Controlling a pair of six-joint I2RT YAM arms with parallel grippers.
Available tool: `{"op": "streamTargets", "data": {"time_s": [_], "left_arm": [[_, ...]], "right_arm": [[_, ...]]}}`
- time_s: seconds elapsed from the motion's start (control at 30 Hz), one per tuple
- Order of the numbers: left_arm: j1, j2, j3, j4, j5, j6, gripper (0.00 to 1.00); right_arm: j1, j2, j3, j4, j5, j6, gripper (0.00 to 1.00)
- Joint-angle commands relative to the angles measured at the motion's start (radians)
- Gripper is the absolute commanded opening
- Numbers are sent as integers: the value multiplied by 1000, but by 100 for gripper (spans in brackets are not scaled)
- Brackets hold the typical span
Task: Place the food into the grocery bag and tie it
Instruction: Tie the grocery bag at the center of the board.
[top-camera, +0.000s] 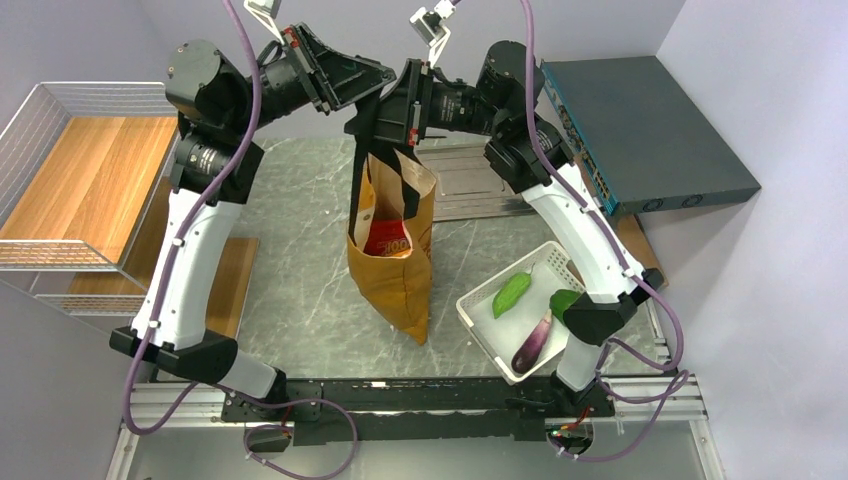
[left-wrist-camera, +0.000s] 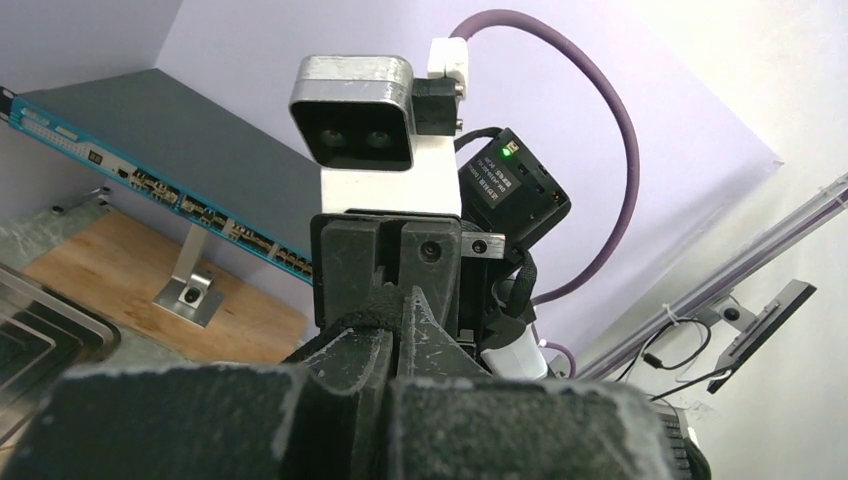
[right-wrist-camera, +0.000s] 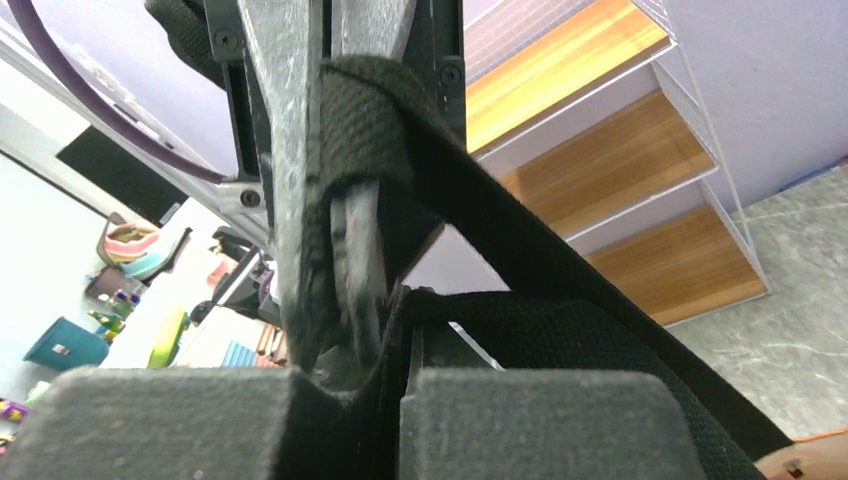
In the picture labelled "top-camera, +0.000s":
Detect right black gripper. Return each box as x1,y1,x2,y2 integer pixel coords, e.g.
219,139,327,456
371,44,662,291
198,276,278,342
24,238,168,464
345,58,507,145

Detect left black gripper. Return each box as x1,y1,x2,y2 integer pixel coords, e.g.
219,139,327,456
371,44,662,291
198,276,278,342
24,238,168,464
225,21,396,138

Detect tan grocery bag black straps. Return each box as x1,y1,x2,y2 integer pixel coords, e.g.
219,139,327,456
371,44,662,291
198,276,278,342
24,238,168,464
345,89,439,347

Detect red snack packet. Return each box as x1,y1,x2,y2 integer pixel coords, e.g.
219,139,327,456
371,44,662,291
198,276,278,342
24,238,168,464
362,219,412,258

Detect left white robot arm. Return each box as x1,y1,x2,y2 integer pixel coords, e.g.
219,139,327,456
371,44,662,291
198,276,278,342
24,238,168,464
110,23,396,420

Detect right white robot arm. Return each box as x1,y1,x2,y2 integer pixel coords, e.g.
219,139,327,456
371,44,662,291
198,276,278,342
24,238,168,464
345,40,663,415

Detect silver metal tray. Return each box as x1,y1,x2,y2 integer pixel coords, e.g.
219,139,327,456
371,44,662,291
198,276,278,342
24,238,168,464
416,143,534,222

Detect green bitter gourd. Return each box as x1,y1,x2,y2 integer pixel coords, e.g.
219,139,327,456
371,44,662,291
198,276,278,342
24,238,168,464
491,272,532,319

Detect white plastic basket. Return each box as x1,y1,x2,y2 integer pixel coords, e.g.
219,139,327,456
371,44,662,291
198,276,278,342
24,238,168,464
456,241,584,385

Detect green bell pepper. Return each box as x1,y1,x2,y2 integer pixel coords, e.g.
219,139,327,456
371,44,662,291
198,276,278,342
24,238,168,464
549,289,582,325

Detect purple eggplant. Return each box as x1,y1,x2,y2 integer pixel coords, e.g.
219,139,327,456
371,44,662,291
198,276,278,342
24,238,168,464
511,309,553,375

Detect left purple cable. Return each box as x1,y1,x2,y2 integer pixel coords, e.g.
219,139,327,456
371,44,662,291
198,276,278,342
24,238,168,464
122,0,359,480

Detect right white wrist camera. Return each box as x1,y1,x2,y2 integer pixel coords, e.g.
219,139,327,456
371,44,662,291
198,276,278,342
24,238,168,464
409,0,460,68

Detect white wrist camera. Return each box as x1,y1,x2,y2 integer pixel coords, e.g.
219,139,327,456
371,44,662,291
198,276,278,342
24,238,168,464
243,0,288,45
409,0,460,68

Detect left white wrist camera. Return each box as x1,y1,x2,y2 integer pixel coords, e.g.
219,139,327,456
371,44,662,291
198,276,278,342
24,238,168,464
243,0,288,45

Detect dark network switch box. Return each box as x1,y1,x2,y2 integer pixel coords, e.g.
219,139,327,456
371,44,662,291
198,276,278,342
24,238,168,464
541,56,761,216

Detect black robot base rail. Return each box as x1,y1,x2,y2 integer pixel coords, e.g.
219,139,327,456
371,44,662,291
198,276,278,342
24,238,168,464
122,377,707,458

